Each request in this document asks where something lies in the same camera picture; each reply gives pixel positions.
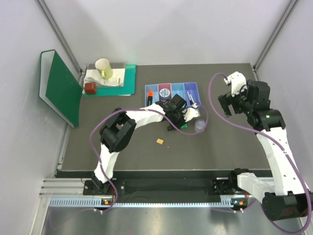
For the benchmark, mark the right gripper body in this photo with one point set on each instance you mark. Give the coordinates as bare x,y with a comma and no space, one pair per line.
241,89

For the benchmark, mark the blue round lidded jar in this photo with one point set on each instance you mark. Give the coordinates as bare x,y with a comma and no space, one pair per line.
164,94

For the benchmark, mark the purple drawer box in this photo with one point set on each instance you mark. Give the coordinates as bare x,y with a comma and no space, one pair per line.
193,90

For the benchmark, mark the white black marker pen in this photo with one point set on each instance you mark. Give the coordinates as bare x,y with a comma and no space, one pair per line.
190,98

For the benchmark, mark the green black highlighter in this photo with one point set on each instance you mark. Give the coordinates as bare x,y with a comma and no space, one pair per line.
184,126

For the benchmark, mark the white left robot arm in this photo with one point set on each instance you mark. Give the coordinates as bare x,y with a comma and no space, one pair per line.
118,128

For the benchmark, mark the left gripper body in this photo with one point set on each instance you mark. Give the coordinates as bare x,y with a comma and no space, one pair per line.
185,116

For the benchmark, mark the green binder folder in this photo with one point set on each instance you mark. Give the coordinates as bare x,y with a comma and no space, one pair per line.
58,87

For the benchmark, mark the clear plastic pin jar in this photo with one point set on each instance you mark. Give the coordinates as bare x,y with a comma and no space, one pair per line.
200,125

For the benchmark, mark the dark red cube box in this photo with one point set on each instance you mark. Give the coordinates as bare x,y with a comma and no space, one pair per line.
90,88

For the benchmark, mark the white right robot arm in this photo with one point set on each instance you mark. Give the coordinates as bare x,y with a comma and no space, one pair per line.
288,197

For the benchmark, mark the teal green notebook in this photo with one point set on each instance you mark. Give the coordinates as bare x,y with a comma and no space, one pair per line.
123,85

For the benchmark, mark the small tan eraser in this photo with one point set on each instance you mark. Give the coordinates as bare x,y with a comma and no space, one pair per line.
160,141

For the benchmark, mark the cream yellow mug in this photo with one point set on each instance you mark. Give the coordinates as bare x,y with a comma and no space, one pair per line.
104,68

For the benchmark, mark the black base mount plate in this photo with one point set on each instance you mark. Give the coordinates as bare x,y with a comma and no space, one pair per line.
130,186

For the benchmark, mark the orange black highlighter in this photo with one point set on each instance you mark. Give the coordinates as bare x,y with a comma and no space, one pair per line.
150,98

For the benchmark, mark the grey slotted cable duct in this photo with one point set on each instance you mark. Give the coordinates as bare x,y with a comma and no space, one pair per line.
225,201

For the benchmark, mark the pink drawer box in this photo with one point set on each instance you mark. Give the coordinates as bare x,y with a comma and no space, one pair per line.
165,85

